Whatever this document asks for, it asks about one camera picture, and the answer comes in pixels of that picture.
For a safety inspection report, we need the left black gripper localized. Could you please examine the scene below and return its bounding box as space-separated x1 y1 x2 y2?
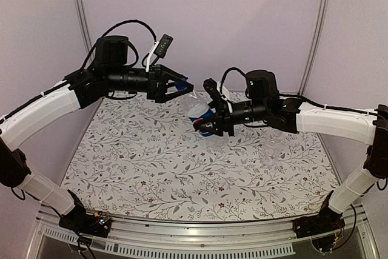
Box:
106 64 194 102

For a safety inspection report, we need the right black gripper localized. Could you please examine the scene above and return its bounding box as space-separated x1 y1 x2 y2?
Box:
193 99 268 136

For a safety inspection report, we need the Pepsi label plastic bottle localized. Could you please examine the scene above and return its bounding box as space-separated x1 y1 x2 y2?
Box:
179 91 228 150

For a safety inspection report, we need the blue bottle cap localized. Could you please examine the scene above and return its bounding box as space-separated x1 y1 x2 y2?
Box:
173 78 188 94

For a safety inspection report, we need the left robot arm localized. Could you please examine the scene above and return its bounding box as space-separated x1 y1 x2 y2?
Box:
1 35 193 231

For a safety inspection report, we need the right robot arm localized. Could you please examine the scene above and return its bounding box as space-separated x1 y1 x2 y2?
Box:
193 70 387 232

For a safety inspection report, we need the clear plastic bottle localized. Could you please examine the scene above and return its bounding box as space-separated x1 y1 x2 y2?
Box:
261 129 284 167

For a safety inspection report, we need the floral patterned table mat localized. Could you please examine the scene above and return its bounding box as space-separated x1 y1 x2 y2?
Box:
62 95 338 221

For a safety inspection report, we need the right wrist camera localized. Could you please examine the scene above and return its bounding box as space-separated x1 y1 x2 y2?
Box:
203 78 232 110

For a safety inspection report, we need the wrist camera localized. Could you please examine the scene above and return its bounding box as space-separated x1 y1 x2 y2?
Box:
203 78 232 110
142 34 173 73

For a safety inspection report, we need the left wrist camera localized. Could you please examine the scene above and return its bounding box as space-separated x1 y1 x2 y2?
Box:
142 34 173 73

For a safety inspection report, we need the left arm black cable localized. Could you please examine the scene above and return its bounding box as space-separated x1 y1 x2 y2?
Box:
79 19 159 72

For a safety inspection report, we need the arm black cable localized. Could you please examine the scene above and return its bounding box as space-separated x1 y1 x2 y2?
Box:
219 67 249 87
79 19 159 72

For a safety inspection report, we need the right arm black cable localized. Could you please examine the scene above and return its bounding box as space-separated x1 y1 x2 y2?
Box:
219 67 249 87

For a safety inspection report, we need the right aluminium frame post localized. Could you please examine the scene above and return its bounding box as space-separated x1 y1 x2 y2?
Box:
298 0 329 95

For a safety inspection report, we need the aluminium frame post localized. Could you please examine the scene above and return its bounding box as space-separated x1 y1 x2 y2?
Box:
74 0 92 53
298 0 329 95

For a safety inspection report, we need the left aluminium frame post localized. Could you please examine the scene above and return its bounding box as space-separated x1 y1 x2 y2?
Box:
74 0 92 53

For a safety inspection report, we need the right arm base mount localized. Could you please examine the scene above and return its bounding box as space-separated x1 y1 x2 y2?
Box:
292 207 345 252

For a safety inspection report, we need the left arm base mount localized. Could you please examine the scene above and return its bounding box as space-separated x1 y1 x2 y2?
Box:
59 208 112 238

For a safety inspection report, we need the front aluminium rail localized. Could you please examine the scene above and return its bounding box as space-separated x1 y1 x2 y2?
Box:
26 205 380 258

